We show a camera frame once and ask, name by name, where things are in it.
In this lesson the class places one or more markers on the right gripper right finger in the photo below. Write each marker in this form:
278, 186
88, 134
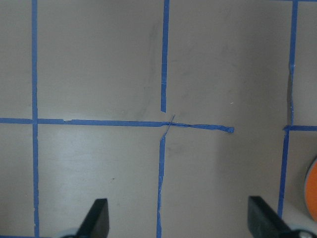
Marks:
263, 221

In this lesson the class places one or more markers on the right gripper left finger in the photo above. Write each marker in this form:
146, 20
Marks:
96, 222

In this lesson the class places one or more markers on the orange cylindrical can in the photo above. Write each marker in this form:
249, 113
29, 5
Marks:
310, 190

